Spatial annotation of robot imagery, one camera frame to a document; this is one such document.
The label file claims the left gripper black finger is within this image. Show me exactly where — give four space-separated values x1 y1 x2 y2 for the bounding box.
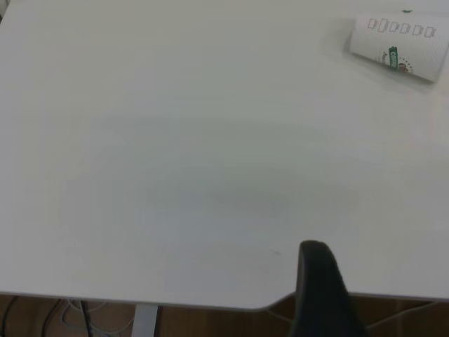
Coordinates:
288 240 369 337

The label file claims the white paper coffee cup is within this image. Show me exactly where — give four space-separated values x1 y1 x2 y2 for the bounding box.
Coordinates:
342 9 449 85

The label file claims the grey metal table leg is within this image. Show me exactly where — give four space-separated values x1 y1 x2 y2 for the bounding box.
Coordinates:
132 304 159 337

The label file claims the black floor cable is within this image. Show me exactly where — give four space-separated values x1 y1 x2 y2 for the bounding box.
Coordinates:
45 298 95 337
0 296 18 337

